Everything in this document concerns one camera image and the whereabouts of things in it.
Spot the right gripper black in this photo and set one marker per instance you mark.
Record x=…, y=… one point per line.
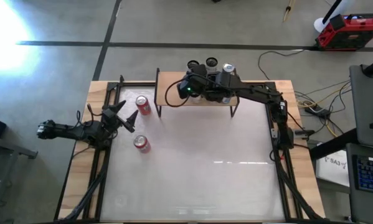
x=219, y=84

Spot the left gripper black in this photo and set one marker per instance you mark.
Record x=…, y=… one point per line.
x=110, y=123

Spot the red Fanta strawberry can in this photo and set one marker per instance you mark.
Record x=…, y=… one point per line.
x=141, y=143
x=143, y=106

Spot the slim white black-topped Celsius can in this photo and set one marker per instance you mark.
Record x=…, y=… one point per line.
x=211, y=63
x=191, y=64

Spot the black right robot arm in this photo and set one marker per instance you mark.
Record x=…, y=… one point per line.
x=267, y=96

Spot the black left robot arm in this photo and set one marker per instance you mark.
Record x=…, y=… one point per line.
x=68, y=132

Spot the black power strip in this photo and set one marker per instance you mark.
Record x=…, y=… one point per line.
x=317, y=110

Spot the grey desk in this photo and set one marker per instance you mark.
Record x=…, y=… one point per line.
x=368, y=208
x=12, y=149

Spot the white floor stand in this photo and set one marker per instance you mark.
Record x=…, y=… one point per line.
x=320, y=25

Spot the black diagonal desk bar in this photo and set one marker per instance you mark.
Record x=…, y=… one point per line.
x=338, y=143

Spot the white paper sign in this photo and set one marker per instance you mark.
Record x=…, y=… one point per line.
x=332, y=169

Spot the red and black toolbox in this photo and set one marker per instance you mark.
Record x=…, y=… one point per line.
x=351, y=34

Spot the grey side table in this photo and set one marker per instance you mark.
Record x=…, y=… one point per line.
x=366, y=102

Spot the black backlit keyboard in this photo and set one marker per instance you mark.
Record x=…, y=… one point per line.
x=371, y=174

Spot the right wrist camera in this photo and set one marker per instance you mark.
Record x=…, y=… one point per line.
x=189, y=85

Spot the black metal table frame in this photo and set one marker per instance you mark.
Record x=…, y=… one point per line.
x=136, y=83

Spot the wooden shelf with black frame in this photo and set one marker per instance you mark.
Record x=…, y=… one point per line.
x=170, y=90

